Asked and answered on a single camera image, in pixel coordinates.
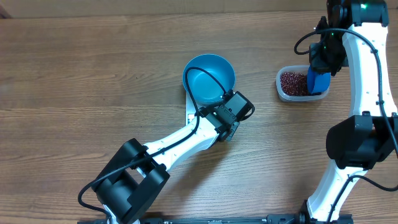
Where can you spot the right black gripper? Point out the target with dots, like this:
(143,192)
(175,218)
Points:
(318,63)

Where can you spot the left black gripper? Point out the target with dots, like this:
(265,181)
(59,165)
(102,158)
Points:
(231,129)

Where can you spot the blue plastic measuring scoop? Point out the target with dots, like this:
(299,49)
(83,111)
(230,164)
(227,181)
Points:
(317,83)

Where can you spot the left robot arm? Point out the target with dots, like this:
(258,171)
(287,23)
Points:
(135,175)

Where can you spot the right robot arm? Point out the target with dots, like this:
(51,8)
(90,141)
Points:
(353,35)

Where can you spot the white digital kitchen scale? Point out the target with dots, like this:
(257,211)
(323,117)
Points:
(189,109)

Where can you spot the blue metal bowl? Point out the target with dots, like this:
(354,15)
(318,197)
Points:
(205,90)

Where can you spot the clear plastic food container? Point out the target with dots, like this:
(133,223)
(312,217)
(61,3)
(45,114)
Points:
(296,99)

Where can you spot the red beans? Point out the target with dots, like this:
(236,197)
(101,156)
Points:
(294,84)

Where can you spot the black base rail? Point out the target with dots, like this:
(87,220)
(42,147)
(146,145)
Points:
(270,219)

